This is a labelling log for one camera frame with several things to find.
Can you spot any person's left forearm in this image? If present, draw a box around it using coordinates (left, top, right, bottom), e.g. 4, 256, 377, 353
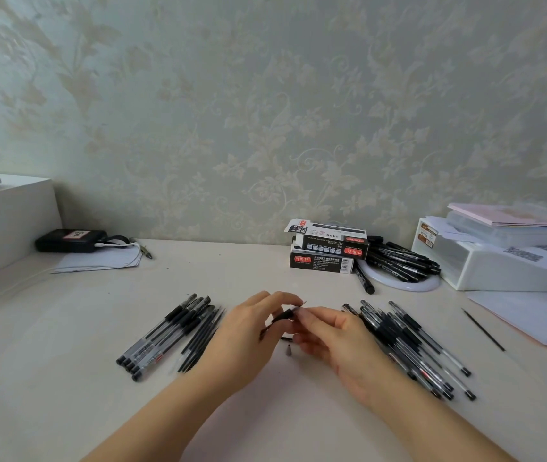
80, 378, 238, 462

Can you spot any pink booklet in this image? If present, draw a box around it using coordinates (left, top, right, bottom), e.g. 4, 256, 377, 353
448, 202, 547, 229

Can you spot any person's right hand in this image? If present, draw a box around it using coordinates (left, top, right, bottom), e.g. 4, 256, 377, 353
292, 305, 401, 410

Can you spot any black power bank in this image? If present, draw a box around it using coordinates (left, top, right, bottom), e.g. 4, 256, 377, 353
35, 229, 109, 254

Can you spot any bundle of thin pen refills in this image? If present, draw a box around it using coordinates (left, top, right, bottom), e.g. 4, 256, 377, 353
176, 305, 226, 375

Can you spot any black pen barrel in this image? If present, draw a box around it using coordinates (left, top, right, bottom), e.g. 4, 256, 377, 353
260, 308, 299, 341

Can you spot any clear plastic case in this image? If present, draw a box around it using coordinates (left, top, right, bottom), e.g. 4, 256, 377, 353
446, 203, 547, 250

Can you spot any white plastic storage box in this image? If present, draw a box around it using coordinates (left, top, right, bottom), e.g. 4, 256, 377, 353
410, 216, 547, 292

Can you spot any pile of clear gel pens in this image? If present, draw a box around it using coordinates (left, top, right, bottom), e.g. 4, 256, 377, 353
341, 299, 477, 403

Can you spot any heap of black markers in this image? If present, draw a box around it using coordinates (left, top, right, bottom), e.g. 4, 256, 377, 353
353, 235, 442, 295

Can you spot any white round plate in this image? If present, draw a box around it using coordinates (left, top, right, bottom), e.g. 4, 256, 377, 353
358, 260, 443, 294

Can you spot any person's right forearm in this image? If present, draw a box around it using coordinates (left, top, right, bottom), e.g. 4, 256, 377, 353
360, 375, 517, 462

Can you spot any white cabinet block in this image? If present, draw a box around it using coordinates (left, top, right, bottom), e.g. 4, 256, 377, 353
0, 170, 61, 288

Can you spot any stack of white papers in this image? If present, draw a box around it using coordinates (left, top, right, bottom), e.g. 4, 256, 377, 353
465, 288, 547, 357

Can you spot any row of capped gel pens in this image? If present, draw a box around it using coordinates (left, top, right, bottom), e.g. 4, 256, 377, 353
116, 294, 213, 383

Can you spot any black pen box open flap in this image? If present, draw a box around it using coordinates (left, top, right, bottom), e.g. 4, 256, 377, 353
284, 218, 369, 260

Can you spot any single black pen refill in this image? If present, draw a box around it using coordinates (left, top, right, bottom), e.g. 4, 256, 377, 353
461, 308, 506, 353

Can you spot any person's left hand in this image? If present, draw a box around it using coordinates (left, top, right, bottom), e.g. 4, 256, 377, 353
196, 290, 304, 396

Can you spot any black pen box red label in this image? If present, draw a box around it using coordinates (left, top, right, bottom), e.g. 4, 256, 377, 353
289, 243, 356, 275

